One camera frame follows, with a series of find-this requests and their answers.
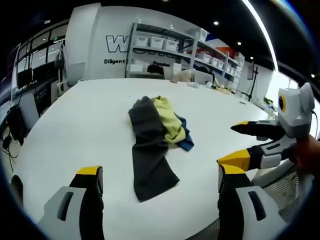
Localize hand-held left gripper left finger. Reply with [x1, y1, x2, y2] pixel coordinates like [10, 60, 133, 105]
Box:
[37, 165, 105, 240]

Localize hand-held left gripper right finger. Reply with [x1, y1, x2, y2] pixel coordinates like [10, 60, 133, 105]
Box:
[216, 163, 288, 240]

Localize blue garment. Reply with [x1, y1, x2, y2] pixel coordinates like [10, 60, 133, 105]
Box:
[174, 113, 195, 152]

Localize yellow-green garment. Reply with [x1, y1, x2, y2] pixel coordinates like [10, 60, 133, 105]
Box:
[151, 95, 187, 145]

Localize dark grey garment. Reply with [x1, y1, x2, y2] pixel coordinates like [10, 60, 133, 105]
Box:
[128, 95, 181, 203]

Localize person's right hand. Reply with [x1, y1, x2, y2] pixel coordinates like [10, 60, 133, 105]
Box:
[293, 133, 320, 171]

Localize grey mesh chair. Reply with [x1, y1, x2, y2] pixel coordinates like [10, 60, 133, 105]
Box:
[250, 161, 315, 224]

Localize black tripod stand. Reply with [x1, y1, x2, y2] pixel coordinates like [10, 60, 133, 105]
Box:
[247, 61, 260, 102]

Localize long ceiling light strip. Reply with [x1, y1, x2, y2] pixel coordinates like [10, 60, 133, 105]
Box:
[242, 0, 280, 72]

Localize beige bag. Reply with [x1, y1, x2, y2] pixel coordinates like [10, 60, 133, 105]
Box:
[170, 69, 195, 85]

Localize row of white storage bins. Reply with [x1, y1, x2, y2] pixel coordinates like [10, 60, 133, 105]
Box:
[133, 27, 244, 87]

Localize black office chair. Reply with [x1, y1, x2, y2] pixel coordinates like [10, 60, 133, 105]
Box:
[6, 104, 27, 147]

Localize grey metal shelving unit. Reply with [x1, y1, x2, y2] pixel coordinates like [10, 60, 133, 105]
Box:
[124, 21, 244, 91]

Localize black monitor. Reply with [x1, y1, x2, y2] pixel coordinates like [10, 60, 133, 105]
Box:
[16, 67, 34, 89]

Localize coat stand with grey cloth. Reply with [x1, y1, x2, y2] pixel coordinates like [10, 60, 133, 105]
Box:
[53, 39, 70, 95]

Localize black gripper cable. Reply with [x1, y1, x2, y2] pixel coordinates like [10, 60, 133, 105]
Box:
[310, 109, 320, 140]

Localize black floor cables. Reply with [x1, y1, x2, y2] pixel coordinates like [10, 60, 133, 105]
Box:
[1, 136, 20, 172]

